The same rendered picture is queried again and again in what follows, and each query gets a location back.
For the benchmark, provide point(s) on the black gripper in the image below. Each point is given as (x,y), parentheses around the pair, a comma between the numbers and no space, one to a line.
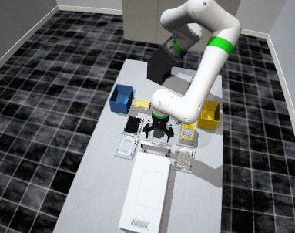
(163,127)

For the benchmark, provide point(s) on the yellow bin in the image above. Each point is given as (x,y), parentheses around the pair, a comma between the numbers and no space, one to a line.
(210,115)

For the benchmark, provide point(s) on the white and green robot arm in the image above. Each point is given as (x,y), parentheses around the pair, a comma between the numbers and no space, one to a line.
(225,29)

